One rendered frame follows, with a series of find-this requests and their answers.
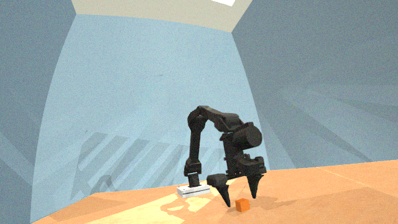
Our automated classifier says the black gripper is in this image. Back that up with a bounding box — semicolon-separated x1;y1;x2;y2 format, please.
206;151;267;207

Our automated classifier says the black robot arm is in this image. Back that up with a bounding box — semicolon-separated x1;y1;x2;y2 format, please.
183;106;264;188

